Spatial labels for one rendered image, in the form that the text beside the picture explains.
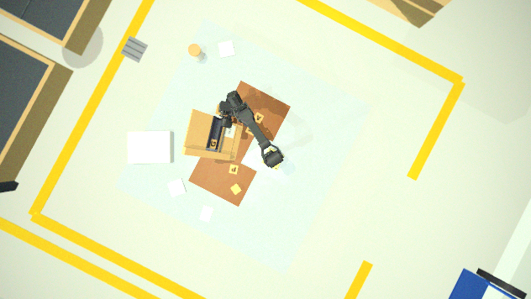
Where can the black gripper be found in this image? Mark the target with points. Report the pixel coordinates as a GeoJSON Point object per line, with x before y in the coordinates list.
{"type": "Point", "coordinates": [227, 121]}

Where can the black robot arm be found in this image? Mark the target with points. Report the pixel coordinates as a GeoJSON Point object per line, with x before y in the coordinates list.
{"type": "Point", "coordinates": [244, 114]}

